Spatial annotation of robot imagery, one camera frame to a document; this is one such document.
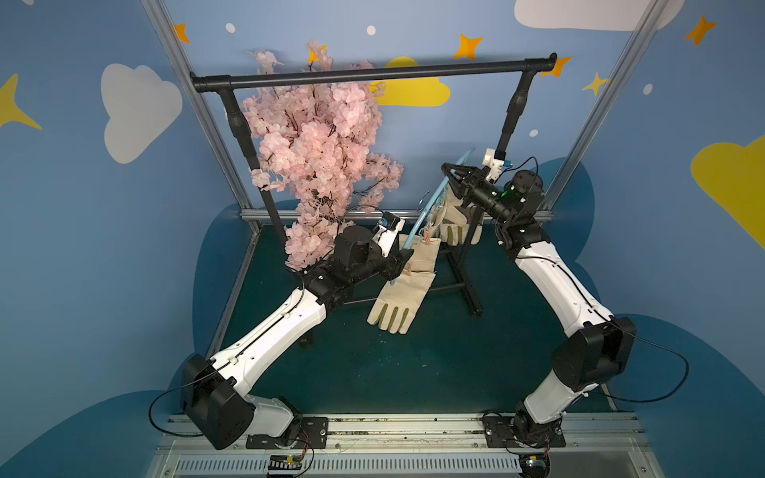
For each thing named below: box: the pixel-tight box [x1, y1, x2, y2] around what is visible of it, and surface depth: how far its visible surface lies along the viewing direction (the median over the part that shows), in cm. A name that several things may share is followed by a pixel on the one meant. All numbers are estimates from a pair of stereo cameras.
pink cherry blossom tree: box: [242, 83, 404, 271], surface depth 77 cm
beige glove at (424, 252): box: [398, 233, 442, 272], surface depth 90 cm
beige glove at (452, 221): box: [430, 184, 484, 246], surface depth 90 cm
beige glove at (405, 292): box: [366, 249, 440, 335], surface depth 95 cm
